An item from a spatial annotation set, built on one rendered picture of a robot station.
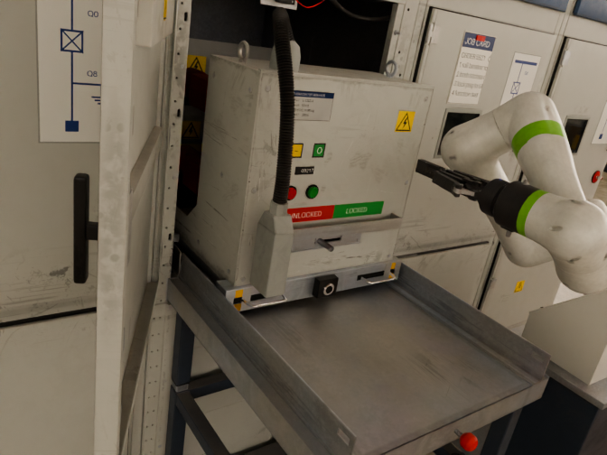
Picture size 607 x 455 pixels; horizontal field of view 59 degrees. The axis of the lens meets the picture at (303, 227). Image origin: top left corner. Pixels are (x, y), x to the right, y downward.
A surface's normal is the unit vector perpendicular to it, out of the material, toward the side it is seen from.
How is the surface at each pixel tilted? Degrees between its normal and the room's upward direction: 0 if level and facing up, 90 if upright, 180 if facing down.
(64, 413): 90
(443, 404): 0
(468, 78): 90
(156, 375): 90
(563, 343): 90
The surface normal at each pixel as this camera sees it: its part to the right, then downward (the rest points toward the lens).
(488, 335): -0.81, 0.09
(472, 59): 0.56, 0.39
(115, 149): 0.14, 0.39
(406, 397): 0.16, -0.92
